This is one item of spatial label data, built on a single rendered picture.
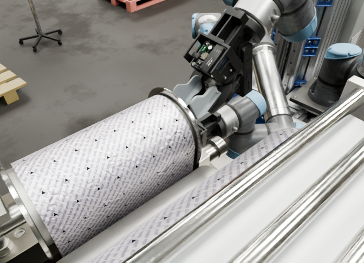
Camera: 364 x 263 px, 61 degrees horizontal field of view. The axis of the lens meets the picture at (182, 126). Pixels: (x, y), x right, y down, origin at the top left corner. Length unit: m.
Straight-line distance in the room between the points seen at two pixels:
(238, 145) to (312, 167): 0.60
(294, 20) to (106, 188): 0.45
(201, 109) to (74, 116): 2.15
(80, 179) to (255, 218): 0.26
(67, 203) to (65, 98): 2.46
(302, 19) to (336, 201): 0.47
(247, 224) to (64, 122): 2.44
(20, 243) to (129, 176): 0.35
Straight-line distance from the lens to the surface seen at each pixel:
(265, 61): 1.03
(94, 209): 0.44
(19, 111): 2.86
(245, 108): 0.77
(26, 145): 2.52
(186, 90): 0.56
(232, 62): 0.53
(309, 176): 0.24
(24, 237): 0.73
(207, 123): 0.71
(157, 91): 0.52
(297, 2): 0.62
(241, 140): 0.83
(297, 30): 0.68
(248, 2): 0.56
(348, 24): 1.74
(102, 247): 0.43
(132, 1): 4.33
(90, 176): 0.42
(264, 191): 0.22
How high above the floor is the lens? 1.61
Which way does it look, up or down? 42 degrees down
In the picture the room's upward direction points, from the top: straight up
